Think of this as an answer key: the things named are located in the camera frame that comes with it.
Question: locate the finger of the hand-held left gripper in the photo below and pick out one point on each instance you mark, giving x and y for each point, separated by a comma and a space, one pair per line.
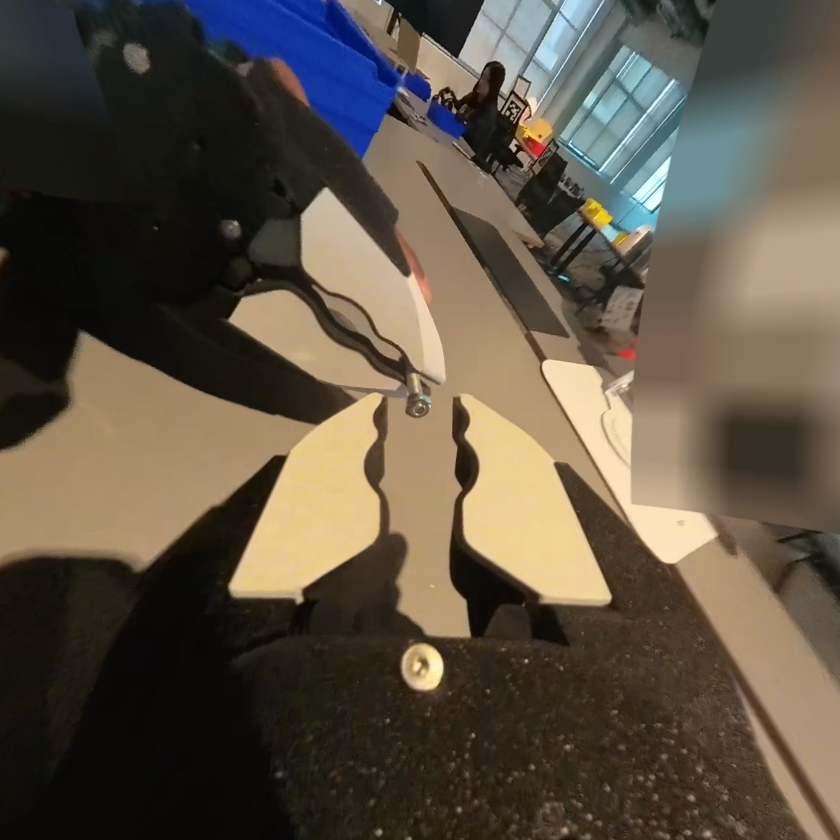
367, 275
289, 328

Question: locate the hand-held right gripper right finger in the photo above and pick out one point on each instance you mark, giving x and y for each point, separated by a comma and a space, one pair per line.
525, 518

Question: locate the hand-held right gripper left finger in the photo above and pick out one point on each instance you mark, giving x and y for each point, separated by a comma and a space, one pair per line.
315, 505

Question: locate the silver bolt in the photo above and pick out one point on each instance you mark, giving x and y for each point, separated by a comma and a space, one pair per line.
413, 382

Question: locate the silver nut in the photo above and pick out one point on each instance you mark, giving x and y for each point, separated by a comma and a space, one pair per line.
418, 405

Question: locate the person's left hand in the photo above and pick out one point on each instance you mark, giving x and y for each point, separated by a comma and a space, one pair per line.
413, 269

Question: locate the white base board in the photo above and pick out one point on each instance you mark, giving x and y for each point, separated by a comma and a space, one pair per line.
577, 407

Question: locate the clear acrylic stand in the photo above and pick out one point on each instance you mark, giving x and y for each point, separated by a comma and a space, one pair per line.
617, 420

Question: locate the black table mat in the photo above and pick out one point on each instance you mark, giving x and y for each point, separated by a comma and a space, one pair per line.
512, 275

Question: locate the large blue storage bin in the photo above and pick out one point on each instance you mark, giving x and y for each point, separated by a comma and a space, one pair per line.
328, 65

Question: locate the small blue bin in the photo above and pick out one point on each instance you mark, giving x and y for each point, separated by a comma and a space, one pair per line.
446, 118

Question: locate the black office chair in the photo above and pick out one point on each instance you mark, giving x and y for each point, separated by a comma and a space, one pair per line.
551, 190

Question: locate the fiducial tag board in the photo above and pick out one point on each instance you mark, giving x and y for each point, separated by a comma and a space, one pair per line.
516, 108
548, 157

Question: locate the yellow storage bin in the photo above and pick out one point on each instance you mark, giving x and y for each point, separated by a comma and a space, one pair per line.
597, 213
535, 130

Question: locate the wooden tablet stand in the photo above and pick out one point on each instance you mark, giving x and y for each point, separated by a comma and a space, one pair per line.
407, 43

